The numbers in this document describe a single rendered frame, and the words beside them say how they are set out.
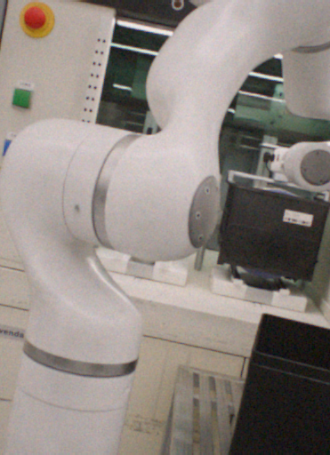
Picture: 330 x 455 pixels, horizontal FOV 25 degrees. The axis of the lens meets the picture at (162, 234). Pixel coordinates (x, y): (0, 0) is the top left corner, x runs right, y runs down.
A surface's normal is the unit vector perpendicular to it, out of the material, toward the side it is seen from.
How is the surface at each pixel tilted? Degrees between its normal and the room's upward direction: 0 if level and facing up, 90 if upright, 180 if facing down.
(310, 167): 90
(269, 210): 90
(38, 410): 90
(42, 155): 70
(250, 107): 90
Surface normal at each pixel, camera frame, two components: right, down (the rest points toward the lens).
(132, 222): -0.40, 0.33
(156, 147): -0.14, -0.70
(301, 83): -0.44, 0.68
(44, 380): -0.47, 0.02
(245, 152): -0.04, 0.12
